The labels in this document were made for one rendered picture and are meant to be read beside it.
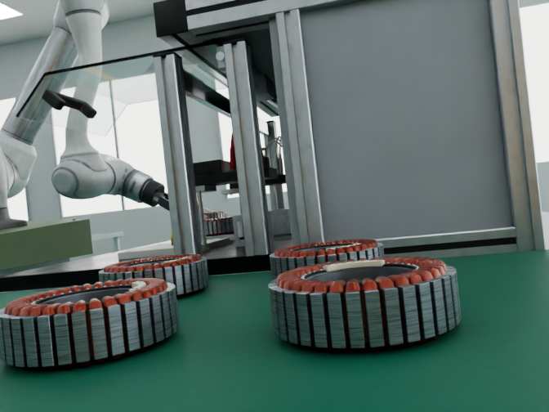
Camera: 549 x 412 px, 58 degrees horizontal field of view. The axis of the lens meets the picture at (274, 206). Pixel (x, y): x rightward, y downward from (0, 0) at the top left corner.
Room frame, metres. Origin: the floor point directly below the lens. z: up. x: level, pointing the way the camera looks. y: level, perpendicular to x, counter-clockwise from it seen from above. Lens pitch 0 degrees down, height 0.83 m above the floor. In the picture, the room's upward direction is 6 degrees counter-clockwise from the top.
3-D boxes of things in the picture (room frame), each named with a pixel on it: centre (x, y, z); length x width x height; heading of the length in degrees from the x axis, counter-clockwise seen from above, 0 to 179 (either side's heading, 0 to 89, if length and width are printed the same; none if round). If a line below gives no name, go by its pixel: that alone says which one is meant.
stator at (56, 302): (0.33, 0.13, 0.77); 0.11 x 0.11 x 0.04
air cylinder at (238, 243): (0.85, 0.04, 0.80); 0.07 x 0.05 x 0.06; 168
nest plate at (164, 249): (0.88, 0.18, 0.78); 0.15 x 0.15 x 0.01; 78
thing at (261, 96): (0.88, 0.01, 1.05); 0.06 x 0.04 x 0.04; 168
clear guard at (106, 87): (0.82, 0.19, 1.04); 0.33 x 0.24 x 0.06; 78
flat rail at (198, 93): (0.98, 0.06, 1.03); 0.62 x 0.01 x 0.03; 168
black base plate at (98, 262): (1.00, 0.14, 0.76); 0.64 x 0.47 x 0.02; 168
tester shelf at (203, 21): (0.93, -0.16, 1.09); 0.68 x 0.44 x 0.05; 168
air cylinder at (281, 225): (1.09, -0.01, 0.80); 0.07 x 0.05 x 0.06; 168
